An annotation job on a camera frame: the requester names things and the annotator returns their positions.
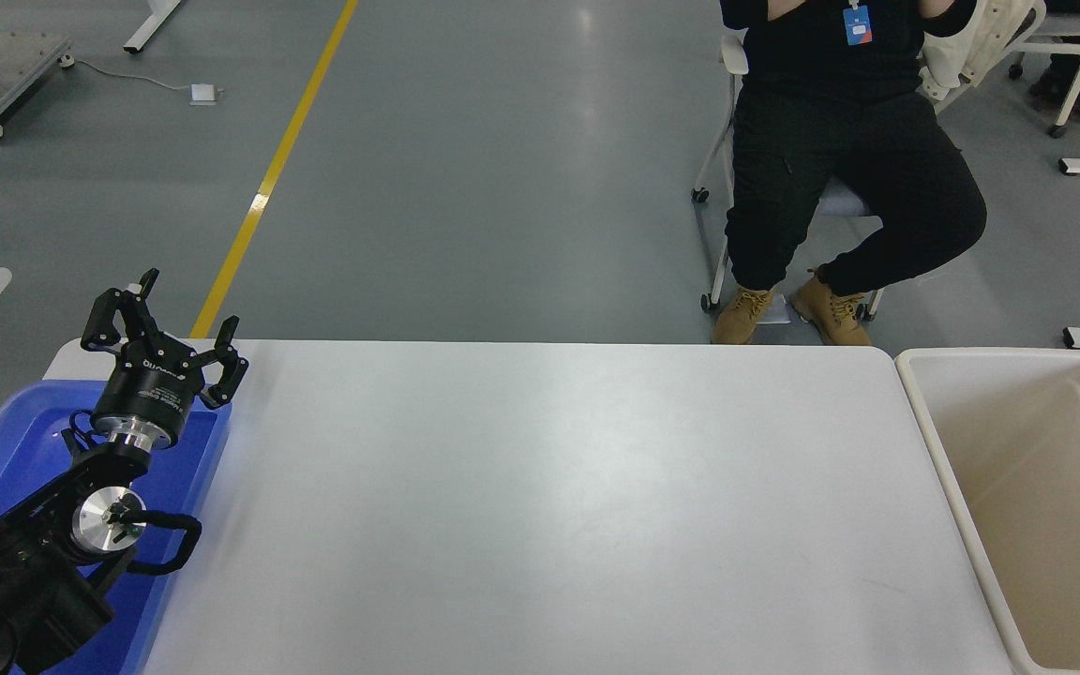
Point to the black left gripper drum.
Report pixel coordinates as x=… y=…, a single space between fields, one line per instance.
x=146 y=389

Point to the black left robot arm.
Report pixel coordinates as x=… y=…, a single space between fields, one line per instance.
x=29 y=567

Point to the large pale plastic bin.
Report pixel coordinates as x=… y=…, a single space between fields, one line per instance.
x=1018 y=450

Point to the blue plastic tray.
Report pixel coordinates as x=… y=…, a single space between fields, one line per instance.
x=24 y=441

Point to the grey wheeled platform cart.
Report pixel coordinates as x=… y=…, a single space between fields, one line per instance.
x=7 y=64

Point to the white table leg foot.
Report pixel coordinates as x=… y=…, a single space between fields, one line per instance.
x=152 y=23

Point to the grey metal floor plate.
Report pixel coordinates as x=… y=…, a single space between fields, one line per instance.
x=779 y=312

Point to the cream fabric garment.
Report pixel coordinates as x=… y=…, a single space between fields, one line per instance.
x=985 y=47

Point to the white wheeled chair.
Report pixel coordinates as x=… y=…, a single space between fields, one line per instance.
x=735 y=56

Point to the white frame chair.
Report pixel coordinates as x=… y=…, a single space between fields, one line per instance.
x=1070 y=25

